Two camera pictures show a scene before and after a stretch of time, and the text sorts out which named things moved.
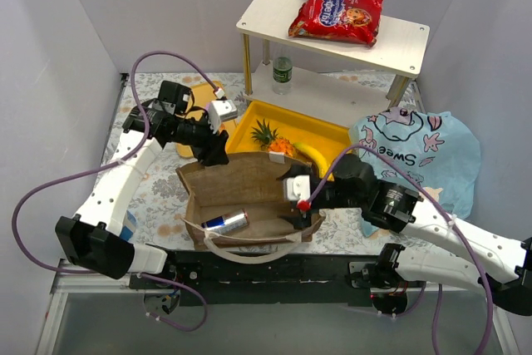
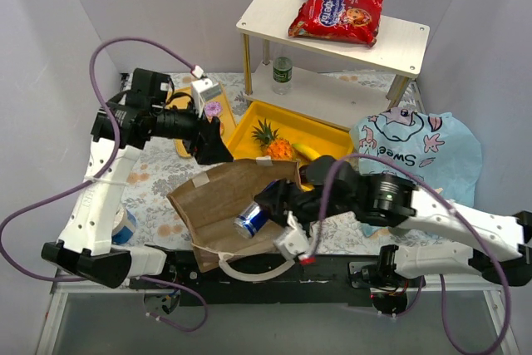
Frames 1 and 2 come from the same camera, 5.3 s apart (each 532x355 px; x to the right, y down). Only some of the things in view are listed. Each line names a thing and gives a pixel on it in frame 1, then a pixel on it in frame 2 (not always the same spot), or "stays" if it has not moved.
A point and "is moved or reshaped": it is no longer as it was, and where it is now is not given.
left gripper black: (209, 144) stays
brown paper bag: (237, 208) is moved or reshaped
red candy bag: (346, 12) stays
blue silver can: (227, 223) to (251, 219)
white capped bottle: (282, 76) stays
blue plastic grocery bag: (435, 149) stays
